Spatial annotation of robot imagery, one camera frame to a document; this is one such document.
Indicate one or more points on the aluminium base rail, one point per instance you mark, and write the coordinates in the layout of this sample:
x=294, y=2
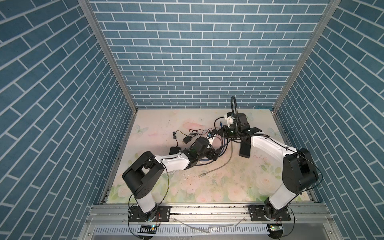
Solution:
x=233, y=221

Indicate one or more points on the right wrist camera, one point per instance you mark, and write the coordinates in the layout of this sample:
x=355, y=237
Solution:
x=229, y=117

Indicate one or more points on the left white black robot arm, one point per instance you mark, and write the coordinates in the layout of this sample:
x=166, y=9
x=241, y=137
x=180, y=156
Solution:
x=144, y=173

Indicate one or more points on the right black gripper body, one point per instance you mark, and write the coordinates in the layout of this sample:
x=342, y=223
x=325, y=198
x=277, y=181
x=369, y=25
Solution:
x=232, y=132

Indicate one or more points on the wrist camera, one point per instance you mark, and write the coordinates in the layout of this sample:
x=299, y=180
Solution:
x=211, y=136
x=229, y=117

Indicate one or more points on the black network switch blue ports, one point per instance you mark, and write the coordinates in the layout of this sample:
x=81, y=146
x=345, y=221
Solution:
x=174, y=150

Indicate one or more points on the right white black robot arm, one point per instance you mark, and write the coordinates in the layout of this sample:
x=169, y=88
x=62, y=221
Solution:
x=298, y=169

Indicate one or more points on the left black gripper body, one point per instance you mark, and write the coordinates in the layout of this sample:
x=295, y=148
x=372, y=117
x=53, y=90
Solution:
x=209, y=153

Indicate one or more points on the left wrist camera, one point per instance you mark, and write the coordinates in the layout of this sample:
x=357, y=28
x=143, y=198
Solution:
x=211, y=136

